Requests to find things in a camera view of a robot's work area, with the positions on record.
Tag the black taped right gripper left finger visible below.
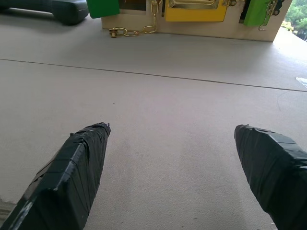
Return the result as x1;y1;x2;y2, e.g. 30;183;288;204
0;122;112;230

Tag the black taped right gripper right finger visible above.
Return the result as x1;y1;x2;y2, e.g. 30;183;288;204
234;124;307;230

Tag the clear plastic scrap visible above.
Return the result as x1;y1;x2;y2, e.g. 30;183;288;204
295;76;307;90

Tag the brass hook latch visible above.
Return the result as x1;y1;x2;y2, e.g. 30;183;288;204
258;0;285;32

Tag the green narrow door panel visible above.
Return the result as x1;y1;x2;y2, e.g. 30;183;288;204
243;0;270;27

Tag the wooden latch board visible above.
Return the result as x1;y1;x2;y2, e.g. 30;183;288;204
101;0;292;43

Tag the dark green stand base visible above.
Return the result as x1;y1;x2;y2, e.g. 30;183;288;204
0;0;90;26

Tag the yellow door panel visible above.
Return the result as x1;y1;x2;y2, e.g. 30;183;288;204
164;0;228;23

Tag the green square door panel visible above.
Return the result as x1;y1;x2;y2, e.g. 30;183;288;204
86;0;120;19

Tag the brass flip latch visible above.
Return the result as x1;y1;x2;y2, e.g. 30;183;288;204
167;0;219;11

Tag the brass door chain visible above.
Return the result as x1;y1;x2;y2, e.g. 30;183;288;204
108;0;162;39

